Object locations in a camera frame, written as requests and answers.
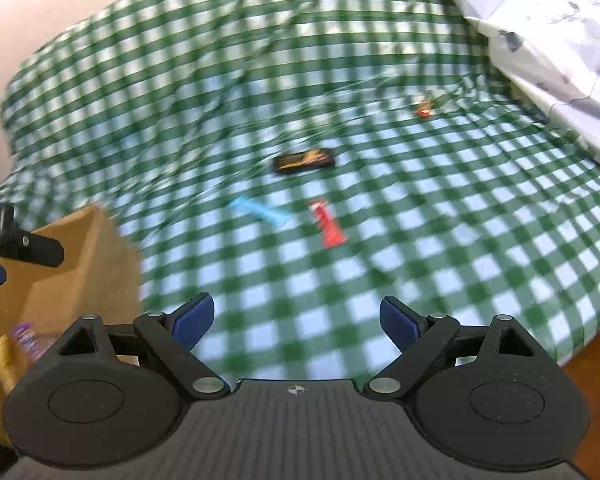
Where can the small orange candy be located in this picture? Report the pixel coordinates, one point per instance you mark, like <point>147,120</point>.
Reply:
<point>424,108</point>

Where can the white plastic sheet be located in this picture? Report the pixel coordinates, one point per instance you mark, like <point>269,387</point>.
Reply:
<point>545,25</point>

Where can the black snack packet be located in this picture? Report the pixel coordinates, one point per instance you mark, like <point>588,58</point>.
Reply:
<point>305,161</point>

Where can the brown cardboard box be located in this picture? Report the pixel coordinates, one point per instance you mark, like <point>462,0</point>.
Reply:
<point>95,270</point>

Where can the red snack stick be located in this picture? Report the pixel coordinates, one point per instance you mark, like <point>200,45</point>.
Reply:
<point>328,225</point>

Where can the yellow and white snack bar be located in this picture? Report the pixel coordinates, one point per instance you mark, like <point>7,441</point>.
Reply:
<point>5,367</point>

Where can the blue snack stick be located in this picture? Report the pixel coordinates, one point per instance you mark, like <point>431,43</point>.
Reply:
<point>261,211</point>

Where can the purple candy wrapper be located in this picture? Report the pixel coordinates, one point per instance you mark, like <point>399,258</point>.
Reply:
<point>29,341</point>

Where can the green checked blanket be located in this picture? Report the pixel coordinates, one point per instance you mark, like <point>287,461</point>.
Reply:
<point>330,85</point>

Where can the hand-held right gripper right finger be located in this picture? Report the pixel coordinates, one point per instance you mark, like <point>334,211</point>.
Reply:
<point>399,323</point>

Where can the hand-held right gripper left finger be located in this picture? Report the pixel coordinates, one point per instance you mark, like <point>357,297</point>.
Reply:
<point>196,318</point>

